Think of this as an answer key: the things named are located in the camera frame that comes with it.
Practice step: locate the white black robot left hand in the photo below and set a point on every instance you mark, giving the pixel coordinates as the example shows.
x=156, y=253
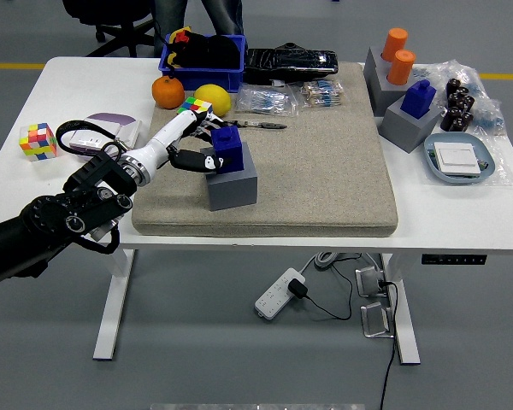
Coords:
x=166, y=136

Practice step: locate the blue seal stamp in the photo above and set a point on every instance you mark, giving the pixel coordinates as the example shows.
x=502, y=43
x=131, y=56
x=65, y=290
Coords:
x=231, y=147
x=416, y=100

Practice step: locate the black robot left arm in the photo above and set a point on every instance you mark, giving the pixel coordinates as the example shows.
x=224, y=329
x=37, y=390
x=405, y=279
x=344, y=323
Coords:
x=38, y=222

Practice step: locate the grey cube seal holder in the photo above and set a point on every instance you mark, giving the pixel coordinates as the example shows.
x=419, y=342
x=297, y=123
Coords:
x=404, y=132
x=233, y=192

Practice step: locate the bright colour puzzle cube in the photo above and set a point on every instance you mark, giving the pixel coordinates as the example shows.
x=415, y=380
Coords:
x=194, y=104

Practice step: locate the orange fruit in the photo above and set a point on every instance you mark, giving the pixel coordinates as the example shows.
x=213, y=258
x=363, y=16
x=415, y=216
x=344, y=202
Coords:
x=167, y=91

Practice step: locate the yellow lemon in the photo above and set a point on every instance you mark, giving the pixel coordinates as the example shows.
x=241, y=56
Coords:
x=214, y=100

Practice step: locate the purple dish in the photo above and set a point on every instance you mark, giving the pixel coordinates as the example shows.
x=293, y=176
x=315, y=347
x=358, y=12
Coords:
x=107, y=117

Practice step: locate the blue plastic bin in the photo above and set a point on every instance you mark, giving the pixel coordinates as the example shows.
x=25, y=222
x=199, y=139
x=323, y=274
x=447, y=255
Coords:
x=205, y=79

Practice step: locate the black pen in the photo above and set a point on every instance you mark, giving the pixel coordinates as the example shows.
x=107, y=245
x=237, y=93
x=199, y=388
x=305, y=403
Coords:
x=261, y=124

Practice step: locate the black cloth bundle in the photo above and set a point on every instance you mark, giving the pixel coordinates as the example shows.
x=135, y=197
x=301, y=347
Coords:
x=218, y=51

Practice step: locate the yellow red tool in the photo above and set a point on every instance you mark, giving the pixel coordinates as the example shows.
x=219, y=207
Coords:
x=180, y=36

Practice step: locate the bag of blue resistors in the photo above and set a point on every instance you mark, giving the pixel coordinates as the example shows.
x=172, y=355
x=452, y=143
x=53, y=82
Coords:
x=265, y=102

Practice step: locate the black office chair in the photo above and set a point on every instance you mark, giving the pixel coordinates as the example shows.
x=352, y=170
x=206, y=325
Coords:
x=128, y=32

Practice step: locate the white table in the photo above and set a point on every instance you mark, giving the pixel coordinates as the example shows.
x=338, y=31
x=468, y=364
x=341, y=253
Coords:
x=68, y=200

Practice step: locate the person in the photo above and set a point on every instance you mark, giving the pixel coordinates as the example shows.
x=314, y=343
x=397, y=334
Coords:
x=169, y=17

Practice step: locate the pastel colour puzzle cube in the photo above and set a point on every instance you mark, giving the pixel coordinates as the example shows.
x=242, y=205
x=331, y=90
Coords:
x=37, y=143

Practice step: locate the black plastic-wrapped package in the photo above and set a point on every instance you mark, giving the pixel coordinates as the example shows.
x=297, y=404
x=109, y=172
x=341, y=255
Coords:
x=290, y=62

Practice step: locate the grey-brown mat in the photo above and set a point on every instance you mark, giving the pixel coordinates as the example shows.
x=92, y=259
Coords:
x=316, y=179

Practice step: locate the bag of tan resistors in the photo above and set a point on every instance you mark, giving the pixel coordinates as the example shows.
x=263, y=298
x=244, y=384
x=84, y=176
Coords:
x=322, y=95

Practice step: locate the white power strip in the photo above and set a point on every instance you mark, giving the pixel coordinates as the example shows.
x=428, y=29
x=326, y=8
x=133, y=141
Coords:
x=273, y=296

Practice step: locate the black power adapter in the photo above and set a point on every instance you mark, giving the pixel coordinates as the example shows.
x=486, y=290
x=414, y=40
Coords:
x=297, y=288

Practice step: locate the tall grey double holder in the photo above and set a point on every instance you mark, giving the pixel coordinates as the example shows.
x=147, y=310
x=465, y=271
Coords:
x=378, y=91

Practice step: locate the orange cylinder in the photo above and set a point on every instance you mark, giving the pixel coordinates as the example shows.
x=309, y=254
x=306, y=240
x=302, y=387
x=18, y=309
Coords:
x=394, y=42
x=401, y=67

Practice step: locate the clear acrylic stand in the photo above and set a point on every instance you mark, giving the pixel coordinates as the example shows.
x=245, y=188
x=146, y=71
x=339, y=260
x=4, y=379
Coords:
x=369, y=279
x=376, y=320

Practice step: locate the green circuit board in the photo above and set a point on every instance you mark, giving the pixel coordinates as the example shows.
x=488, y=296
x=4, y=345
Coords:
x=432, y=157

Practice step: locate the black capacitor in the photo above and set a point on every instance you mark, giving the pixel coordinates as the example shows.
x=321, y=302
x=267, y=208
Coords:
x=454, y=86
x=467, y=119
x=448, y=123
x=454, y=114
x=454, y=102
x=468, y=103

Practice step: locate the light blue dish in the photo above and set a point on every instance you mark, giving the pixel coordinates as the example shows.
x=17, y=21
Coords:
x=457, y=179

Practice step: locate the black table control panel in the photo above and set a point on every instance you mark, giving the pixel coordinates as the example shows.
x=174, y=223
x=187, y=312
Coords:
x=453, y=259

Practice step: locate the clear bag of blue parts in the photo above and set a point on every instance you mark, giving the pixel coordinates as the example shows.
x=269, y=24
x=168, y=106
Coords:
x=487, y=107

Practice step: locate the white switch panel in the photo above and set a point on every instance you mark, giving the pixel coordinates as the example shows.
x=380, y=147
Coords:
x=130, y=132
x=457, y=159

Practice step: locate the white wall socket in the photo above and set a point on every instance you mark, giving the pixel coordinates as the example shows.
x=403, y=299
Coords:
x=90, y=138

